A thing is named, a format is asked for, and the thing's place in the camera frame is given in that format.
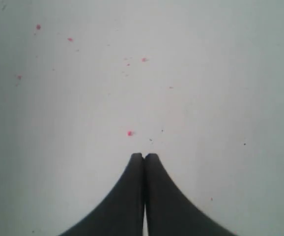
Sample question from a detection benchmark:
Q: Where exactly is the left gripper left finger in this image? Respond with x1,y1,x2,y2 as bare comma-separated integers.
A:
62,153,145,236

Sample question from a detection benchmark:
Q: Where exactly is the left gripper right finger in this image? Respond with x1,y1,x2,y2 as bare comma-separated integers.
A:
144,153,234,236

